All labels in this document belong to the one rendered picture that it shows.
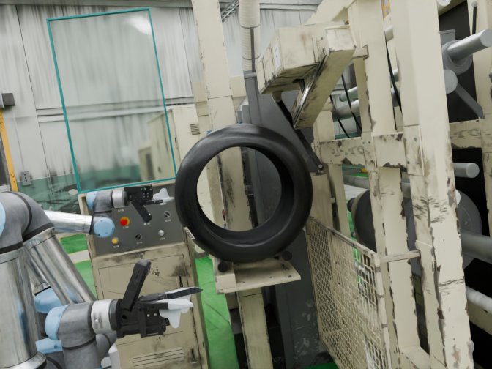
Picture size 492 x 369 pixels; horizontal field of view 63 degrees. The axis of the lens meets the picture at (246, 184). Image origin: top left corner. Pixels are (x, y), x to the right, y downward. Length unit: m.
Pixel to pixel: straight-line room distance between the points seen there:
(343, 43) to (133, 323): 1.06
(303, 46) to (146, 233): 1.40
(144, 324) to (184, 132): 4.55
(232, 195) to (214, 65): 0.66
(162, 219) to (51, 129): 8.78
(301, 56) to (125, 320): 1.03
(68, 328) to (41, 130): 10.05
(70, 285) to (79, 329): 0.16
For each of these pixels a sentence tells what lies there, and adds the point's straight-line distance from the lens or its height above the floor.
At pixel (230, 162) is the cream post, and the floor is 1.33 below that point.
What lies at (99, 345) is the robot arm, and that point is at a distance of 1.11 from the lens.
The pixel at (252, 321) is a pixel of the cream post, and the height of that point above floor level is 0.48.
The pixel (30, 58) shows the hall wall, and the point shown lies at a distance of 11.30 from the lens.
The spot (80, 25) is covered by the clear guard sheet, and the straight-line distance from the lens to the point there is 2.48.
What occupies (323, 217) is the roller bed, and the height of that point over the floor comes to 0.98.
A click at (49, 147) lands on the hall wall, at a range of 10.95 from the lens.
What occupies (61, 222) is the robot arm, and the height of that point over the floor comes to 1.21.
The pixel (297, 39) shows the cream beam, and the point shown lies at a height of 1.74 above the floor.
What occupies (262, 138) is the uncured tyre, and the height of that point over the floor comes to 1.41.
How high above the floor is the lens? 1.38
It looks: 5 degrees down
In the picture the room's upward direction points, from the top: 8 degrees counter-clockwise
